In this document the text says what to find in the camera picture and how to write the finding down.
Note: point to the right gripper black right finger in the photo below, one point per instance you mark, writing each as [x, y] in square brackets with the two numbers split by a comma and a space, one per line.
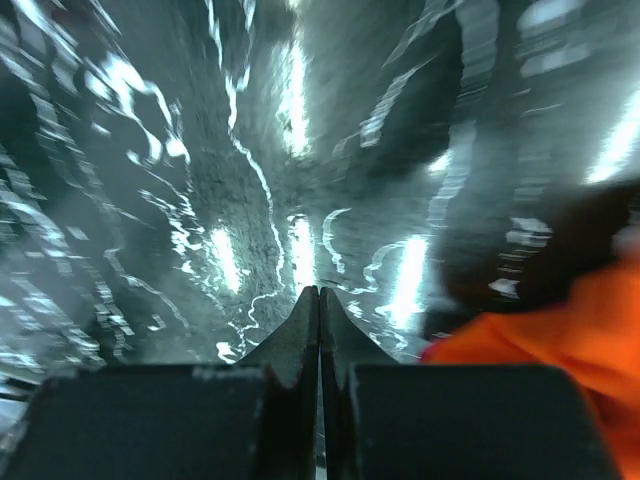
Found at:
[387, 420]

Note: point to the orange t shirt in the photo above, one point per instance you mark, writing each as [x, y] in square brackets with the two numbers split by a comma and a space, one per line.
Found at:
[593, 336]

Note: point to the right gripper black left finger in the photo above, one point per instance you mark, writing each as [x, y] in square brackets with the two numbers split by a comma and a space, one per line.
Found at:
[255, 419]

